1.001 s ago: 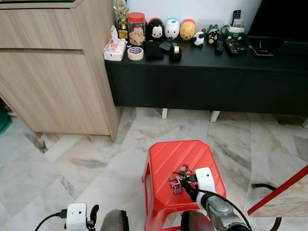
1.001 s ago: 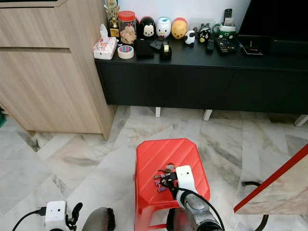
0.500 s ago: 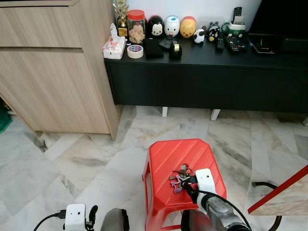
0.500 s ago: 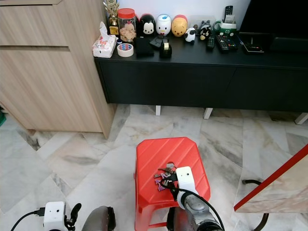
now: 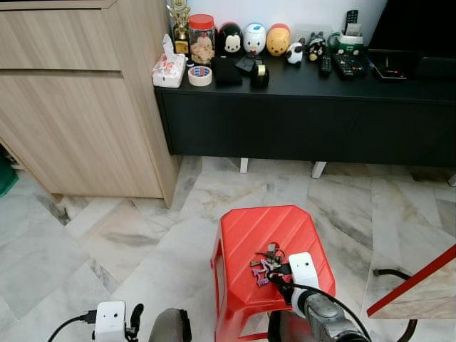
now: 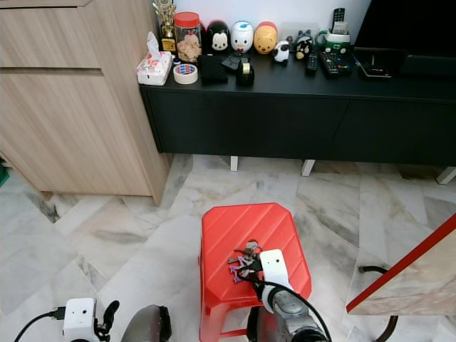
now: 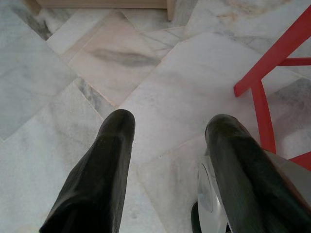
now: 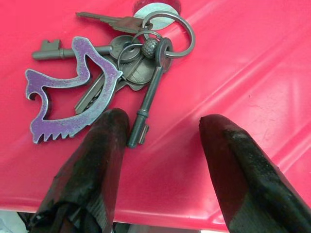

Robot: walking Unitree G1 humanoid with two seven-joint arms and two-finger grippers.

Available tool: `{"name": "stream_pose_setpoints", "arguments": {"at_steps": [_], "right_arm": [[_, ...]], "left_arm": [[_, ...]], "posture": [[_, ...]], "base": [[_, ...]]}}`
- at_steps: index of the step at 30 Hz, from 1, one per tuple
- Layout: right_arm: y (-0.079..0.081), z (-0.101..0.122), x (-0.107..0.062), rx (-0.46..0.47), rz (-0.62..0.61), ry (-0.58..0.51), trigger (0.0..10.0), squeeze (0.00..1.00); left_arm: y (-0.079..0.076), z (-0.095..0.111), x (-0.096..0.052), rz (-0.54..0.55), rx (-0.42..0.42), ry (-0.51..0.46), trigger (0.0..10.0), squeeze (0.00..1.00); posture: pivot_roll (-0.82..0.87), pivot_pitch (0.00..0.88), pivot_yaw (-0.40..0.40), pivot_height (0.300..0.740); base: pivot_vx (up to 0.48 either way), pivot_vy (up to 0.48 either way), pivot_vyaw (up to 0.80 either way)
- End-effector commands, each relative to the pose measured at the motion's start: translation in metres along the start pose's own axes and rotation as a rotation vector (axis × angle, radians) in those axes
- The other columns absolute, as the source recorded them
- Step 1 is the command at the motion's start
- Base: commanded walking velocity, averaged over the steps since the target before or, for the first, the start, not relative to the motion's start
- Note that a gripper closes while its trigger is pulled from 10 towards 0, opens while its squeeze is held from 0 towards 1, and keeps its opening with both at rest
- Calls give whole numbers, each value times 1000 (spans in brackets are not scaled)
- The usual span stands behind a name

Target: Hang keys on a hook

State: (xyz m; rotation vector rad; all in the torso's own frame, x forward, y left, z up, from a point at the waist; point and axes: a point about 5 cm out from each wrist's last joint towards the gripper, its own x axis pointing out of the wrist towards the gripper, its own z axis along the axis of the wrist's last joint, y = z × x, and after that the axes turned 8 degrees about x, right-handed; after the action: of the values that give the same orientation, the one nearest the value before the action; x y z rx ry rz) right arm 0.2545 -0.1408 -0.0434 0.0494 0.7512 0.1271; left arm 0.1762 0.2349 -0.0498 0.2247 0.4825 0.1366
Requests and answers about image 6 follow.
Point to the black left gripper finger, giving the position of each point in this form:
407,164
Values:
110,312

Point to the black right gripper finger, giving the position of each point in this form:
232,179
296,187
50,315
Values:
251,278
250,265

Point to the bunch of keys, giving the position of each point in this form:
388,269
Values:
241,265

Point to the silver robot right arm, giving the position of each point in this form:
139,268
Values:
296,317

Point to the grey robot left leg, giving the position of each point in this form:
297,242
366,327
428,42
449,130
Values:
146,324

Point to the red plastic stool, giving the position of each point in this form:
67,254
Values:
249,224

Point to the white console foot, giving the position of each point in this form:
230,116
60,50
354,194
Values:
447,175
308,168
234,164

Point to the curved black tube leg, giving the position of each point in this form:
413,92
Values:
377,269

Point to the black low console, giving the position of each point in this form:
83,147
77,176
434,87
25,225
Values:
299,121

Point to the marble table red edge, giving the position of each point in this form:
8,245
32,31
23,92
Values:
413,278

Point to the green object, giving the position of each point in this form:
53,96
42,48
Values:
3,176

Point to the black tape dispenser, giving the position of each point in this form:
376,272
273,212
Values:
245,73

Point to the light wooden cabinet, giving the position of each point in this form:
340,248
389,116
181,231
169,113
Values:
78,121

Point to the white tape roll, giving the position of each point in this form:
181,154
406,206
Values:
178,73

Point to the slim black remote control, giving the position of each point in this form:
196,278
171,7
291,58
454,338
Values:
311,63

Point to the small white black figurine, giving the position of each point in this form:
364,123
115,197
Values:
281,51

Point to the wide black remote control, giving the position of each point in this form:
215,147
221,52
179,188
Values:
335,65

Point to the white tissue pack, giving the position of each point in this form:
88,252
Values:
154,68

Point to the yellow bear plush toy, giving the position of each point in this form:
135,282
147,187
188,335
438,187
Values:
265,39

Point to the white blue duck plush toy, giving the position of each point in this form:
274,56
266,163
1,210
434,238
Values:
241,38

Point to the black mouse plush toy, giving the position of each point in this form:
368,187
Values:
216,38

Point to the clear jar red lid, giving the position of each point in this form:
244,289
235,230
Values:
188,40

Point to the flat black tray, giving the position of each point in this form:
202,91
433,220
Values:
376,64

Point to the gold trophy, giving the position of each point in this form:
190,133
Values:
165,26

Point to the black television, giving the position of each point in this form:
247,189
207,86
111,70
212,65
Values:
413,25

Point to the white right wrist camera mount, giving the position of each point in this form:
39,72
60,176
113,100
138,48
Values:
276,267

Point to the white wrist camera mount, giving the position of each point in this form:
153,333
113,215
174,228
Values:
276,267
79,317

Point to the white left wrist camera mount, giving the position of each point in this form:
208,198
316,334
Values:
79,317

